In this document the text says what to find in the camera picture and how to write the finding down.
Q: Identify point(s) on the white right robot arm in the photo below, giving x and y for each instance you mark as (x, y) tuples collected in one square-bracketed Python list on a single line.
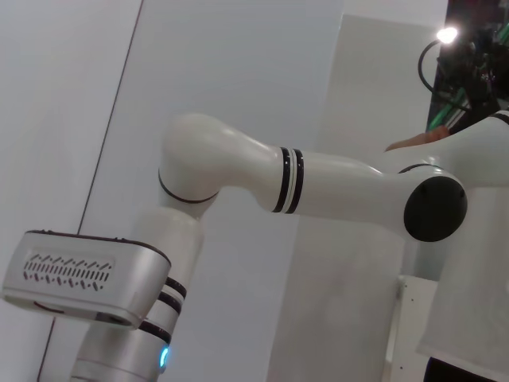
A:
[(238, 167)]

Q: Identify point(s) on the white perforated mounting plate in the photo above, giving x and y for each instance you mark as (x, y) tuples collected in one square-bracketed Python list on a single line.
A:
[(415, 318)]

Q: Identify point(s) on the green ceiling pipe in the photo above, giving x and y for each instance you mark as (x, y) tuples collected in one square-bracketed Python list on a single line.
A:
[(453, 109)]

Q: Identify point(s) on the round ceiling light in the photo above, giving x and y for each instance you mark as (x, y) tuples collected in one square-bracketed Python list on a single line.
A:
[(446, 35)]

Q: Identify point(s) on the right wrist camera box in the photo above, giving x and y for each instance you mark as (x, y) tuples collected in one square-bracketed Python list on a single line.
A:
[(79, 278)]

